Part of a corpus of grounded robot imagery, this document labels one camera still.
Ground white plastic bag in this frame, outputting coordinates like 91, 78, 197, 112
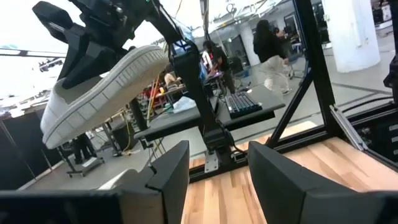
172, 95, 198, 114

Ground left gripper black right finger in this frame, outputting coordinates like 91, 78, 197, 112
248, 141, 398, 224

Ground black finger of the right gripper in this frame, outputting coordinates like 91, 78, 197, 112
57, 26, 125, 90

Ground orange stick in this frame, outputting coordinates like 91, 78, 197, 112
146, 74, 162, 126

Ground grey workstation desk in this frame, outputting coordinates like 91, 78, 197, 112
132, 104, 215, 143

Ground grey slide sandal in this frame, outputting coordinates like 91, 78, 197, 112
39, 45, 170, 150

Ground white pillar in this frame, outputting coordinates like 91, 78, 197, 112
321, 0, 382, 74

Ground black control box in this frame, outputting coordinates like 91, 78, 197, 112
354, 107, 398, 164

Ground silver mounting plate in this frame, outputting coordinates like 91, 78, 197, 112
204, 150, 220, 174

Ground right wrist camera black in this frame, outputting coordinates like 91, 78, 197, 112
32, 1, 75, 44

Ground black aluminium rig frame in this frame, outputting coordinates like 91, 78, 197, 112
188, 0, 398, 184

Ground grey keyboard desk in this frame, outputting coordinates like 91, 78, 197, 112
214, 83, 286, 132

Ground backlit rainbow keyboard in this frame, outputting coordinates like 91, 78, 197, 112
224, 91, 264, 119

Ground silver aluminium rail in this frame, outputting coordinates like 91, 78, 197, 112
328, 104, 370, 152

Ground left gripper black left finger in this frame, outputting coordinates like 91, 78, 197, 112
0, 140, 190, 224

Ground black partition panels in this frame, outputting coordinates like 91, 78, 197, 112
0, 108, 65, 191

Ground yellow floor cable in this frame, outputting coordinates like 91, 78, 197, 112
119, 107, 141, 156

